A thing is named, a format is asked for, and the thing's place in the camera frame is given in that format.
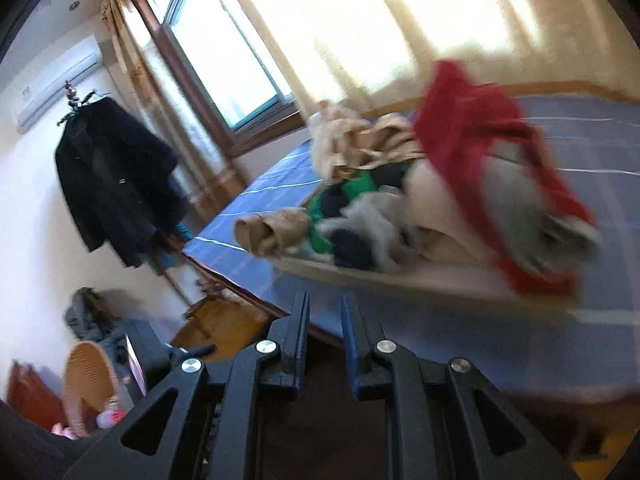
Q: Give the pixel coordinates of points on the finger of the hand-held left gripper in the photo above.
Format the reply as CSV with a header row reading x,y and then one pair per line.
x,y
192,351

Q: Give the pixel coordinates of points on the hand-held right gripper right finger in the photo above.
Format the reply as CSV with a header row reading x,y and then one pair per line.
x,y
350,340

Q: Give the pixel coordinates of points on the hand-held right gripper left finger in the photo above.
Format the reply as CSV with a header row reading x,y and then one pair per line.
x,y
299,340

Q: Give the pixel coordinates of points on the shallow cardboard box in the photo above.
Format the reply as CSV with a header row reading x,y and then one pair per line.
x,y
400,285

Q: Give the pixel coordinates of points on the navy underwear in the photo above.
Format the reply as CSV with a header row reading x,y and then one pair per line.
x,y
352,250

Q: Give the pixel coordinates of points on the tan underwear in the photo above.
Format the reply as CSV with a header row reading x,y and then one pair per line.
x,y
385,140
270,232

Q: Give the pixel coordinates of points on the green black striped underwear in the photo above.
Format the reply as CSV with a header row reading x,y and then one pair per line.
x,y
360,185

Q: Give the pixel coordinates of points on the cream underwear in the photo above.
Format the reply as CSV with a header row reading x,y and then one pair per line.
x,y
435,195

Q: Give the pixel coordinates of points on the beige knitted underwear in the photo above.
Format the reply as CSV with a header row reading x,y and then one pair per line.
x,y
325,145

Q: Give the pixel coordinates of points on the red underwear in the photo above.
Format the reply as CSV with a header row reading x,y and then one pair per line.
x,y
465,125

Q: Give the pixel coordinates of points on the grey jacket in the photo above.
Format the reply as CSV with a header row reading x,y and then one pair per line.
x,y
92,320

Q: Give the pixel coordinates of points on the teal garment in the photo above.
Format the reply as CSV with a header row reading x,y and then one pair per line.
x,y
175,250

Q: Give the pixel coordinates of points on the reddish brown box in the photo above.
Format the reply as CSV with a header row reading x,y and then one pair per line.
x,y
32,395

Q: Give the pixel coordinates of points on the dark coat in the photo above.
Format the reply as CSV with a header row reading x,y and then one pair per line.
x,y
110,175

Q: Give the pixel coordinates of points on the dark wooden desk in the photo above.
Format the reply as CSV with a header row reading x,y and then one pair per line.
x,y
540,410

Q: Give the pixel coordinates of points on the beige patterned curtain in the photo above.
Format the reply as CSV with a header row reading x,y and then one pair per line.
x,y
400,20
145,90

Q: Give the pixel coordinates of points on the white air conditioner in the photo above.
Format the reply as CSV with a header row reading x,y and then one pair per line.
x,y
55,80

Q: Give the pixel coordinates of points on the blue checked tablecloth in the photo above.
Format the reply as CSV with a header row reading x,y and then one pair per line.
x,y
590,160

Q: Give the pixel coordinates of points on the brown framed window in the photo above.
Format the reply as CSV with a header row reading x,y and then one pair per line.
x,y
220,45

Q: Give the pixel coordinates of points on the recessed ceiling light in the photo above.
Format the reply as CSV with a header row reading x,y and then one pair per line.
x,y
74,5

